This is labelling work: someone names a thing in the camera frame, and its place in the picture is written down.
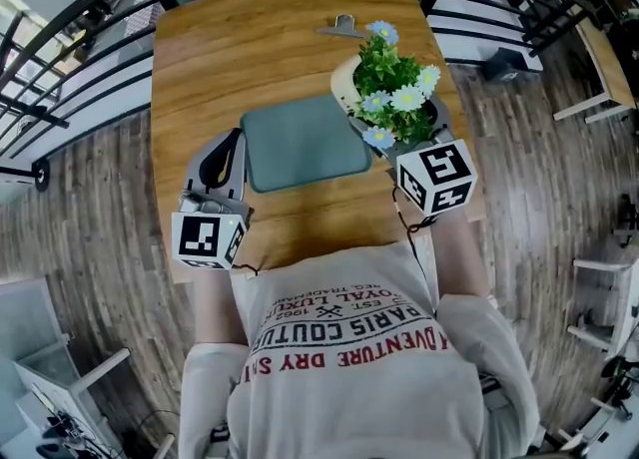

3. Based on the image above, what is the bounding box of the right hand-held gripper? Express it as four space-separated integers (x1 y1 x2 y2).
346 96 479 220

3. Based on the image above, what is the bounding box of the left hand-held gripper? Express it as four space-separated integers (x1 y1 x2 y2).
172 128 252 270

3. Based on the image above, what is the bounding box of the potted flower with blue blooms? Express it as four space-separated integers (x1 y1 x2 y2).
329 20 443 152

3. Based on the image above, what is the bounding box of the grey-green tray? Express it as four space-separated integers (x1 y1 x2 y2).
239 95 374 195

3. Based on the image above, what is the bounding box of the person's left forearm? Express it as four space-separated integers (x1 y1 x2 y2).
191 265 251 349

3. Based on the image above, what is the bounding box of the person's right forearm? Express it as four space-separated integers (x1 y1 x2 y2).
429 213 494 309

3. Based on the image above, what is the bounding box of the grey metal clip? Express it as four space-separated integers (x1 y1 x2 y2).
315 13 373 41

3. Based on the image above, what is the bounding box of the black box on floor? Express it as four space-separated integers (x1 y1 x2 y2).
485 46 531 83

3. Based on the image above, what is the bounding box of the wooden side desk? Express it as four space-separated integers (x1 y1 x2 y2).
552 15 639 125

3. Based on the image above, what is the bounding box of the person's white printed shirt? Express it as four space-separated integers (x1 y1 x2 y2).
178 240 541 459

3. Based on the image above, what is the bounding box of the white desk with equipment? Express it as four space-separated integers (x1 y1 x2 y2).
0 275 134 459

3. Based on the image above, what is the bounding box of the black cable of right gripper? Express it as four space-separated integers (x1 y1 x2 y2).
390 185 441 319

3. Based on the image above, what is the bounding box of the white shelf frame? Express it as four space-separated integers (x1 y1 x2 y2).
567 255 639 354

